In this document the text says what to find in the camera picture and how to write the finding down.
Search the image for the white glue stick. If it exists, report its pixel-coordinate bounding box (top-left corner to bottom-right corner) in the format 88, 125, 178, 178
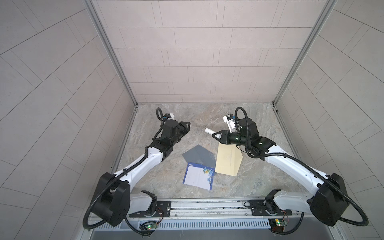
205, 128, 215, 135

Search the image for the cream yellow envelope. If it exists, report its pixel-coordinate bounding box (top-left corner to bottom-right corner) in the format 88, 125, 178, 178
215, 144, 243, 176

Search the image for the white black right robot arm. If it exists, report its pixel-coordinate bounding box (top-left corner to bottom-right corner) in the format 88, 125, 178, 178
205, 119, 349, 226

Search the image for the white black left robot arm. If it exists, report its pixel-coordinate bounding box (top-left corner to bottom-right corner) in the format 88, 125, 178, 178
83, 118, 191, 230

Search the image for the grey envelope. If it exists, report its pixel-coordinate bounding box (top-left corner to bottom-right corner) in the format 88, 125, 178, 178
182, 145, 216, 168

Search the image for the blue floral notepad card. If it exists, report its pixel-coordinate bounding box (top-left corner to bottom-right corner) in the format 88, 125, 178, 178
183, 163, 215, 191

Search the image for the right green circuit board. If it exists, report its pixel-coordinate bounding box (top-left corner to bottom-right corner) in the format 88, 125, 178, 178
268, 219, 289, 233

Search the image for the green circuit board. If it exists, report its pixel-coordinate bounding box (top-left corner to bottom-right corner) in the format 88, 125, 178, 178
268, 219, 289, 233
140, 221, 159, 231

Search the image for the left green circuit board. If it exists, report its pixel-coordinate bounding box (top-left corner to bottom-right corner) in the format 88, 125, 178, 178
140, 221, 159, 231

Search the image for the metal corner profile left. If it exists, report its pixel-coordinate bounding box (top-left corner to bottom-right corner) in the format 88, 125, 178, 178
83, 0, 138, 107

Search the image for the metal corner profile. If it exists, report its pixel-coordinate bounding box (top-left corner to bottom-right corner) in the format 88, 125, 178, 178
272, 0, 337, 107
83, 0, 138, 107

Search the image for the metal corner profile right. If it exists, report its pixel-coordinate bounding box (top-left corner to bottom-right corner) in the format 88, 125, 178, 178
272, 0, 337, 107

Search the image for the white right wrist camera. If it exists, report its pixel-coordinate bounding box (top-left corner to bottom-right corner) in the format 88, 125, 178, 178
223, 114, 238, 133

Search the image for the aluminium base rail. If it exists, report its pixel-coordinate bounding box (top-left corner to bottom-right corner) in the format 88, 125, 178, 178
85, 196, 337, 232

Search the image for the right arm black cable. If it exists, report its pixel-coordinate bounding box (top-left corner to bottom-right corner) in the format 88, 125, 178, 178
233, 106, 370, 235

